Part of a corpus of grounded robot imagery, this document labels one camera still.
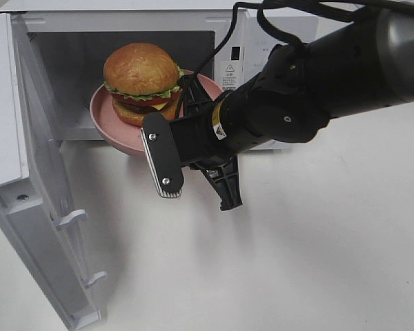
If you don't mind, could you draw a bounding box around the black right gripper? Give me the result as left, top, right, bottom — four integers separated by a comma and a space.
170, 74, 242, 211

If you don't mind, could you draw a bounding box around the pink round plate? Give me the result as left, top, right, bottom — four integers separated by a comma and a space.
89, 70, 225, 158

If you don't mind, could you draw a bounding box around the burger with lettuce and cheese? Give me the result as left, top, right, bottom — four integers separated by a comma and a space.
103, 43, 184, 127

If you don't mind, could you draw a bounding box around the white microwave door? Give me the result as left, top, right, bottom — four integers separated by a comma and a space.
0, 11, 107, 330

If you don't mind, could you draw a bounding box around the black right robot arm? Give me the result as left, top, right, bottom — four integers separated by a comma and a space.
155, 1, 414, 210

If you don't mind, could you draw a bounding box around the warning label with QR code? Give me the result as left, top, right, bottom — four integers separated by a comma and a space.
219, 61, 243, 91

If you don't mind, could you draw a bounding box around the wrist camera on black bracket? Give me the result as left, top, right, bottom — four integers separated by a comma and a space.
141, 112, 184, 199

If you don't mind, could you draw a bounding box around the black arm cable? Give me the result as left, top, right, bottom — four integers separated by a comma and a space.
172, 0, 414, 120

